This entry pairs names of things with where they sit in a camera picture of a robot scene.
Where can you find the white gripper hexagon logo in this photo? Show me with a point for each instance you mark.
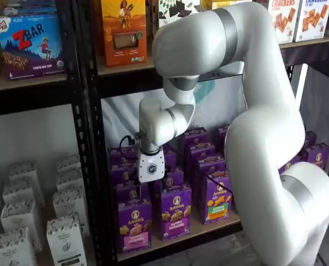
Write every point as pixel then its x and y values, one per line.
pixel 151 166

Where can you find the purple Annie's box pink patch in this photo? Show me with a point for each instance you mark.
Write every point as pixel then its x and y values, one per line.
pixel 135 227
pixel 122 156
pixel 124 174
pixel 126 192

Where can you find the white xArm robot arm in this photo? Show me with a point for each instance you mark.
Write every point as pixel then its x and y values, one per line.
pixel 264 138

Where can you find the purple Annie's box violet patch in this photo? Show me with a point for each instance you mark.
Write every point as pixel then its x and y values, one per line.
pixel 176 213
pixel 175 180
pixel 170 158

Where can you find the purple Annie's box green patch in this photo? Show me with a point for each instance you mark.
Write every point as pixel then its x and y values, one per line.
pixel 218 199
pixel 194 137
pixel 210 166
pixel 203 152

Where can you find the purple Annie's box orange patch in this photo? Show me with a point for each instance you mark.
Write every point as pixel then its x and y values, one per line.
pixel 222 135

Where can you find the orange Revival box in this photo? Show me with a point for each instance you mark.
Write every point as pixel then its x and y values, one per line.
pixel 124 33

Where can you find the purple Annie's box brown patch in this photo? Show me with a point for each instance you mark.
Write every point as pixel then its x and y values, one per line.
pixel 289 164

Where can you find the Simple Mills box dark crackers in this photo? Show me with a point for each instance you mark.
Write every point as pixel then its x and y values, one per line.
pixel 178 11

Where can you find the blue ZBar snack box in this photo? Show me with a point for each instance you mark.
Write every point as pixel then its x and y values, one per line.
pixel 31 47

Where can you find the Simple Mills box yellow bar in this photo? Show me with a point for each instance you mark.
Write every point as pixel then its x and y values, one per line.
pixel 217 4

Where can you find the pretzel crackers cheddar box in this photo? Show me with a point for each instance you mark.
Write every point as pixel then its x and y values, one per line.
pixel 283 22

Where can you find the light blue snack box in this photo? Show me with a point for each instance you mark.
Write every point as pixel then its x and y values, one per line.
pixel 28 8

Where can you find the pretzel crackers sea salt box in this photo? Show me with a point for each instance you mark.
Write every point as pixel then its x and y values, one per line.
pixel 312 22

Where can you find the white carton leafy print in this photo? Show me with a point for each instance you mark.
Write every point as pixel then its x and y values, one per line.
pixel 20 216
pixel 70 205
pixel 70 180
pixel 68 162
pixel 65 243
pixel 20 191
pixel 24 170
pixel 11 249

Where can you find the black metal shelving rack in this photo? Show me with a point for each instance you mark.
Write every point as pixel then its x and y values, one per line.
pixel 28 98
pixel 93 83

